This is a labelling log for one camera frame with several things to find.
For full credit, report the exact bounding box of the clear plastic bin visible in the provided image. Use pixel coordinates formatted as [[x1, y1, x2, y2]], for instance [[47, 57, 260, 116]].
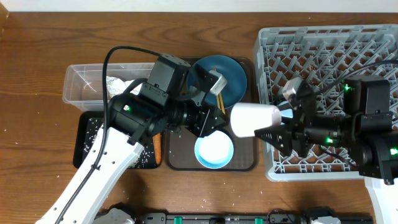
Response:
[[63, 62, 154, 111]]

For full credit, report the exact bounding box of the brown serving tray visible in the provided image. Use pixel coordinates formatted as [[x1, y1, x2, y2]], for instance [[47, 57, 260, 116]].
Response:
[[162, 57, 259, 172]]

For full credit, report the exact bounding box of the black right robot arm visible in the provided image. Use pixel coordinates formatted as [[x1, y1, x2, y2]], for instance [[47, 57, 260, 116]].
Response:
[[254, 89, 397, 223]]

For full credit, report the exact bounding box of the light blue bowl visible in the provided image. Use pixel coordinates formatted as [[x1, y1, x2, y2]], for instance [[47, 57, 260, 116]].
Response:
[[194, 131, 234, 169]]

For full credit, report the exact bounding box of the green foil snack wrapper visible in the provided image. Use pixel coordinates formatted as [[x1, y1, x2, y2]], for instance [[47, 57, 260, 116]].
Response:
[[106, 76, 127, 98]]

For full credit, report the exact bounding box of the light blue cup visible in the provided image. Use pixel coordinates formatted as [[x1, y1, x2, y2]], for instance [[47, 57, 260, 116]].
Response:
[[280, 111, 294, 121]]

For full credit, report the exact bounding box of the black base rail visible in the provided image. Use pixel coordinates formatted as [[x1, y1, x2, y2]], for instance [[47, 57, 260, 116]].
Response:
[[136, 213, 374, 224]]

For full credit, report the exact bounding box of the pink cup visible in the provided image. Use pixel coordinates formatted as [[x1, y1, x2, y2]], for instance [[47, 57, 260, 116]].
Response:
[[230, 103, 282, 138]]

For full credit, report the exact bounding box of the black tray bin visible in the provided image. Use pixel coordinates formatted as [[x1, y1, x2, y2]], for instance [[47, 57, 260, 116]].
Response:
[[72, 110, 162, 170]]

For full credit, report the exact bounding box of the white paper wrapper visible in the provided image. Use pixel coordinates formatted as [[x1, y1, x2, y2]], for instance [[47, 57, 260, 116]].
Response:
[[123, 78, 146, 95]]

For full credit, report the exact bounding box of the dark blue plate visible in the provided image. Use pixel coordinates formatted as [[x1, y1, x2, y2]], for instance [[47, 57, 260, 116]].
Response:
[[186, 55, 247, 109]]

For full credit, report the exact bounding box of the wooden chopstick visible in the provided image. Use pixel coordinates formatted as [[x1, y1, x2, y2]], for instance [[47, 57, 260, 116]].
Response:
[[216, 93, 225, 114]]

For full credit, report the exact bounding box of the pile of rice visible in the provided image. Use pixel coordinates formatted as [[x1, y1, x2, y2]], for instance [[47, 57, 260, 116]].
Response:
[[76, 118, 159, 169]]

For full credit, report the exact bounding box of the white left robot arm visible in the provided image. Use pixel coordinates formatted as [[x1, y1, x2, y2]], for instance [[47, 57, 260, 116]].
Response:
[[38, 62, 229, 223]]

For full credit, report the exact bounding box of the orange carrot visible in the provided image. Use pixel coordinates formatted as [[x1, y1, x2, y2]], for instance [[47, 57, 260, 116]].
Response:
[[152, 133, 162, 166]]

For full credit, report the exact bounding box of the grey dishwasher rack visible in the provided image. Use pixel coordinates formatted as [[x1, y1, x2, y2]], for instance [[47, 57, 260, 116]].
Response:
[[253, 24, 397, 182]]

